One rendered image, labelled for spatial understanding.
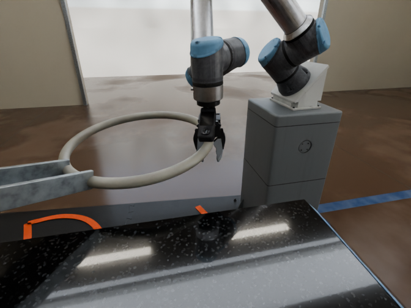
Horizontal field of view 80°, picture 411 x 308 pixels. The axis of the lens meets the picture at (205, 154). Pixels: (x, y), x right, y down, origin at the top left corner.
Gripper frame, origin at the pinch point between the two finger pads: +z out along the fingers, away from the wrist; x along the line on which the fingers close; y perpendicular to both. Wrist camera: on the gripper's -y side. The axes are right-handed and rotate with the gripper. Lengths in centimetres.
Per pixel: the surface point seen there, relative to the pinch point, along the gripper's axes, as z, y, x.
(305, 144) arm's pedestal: 23, 55, -50
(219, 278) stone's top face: 1.8, -41.4, -4.0
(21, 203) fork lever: -11, -35, 36
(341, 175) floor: 98, 134, -117
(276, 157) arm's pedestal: 28, 49, -33
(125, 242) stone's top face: 1.5, -33.7, 17.5
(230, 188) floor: 92, 104, -10
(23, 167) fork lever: -12, -24, 43
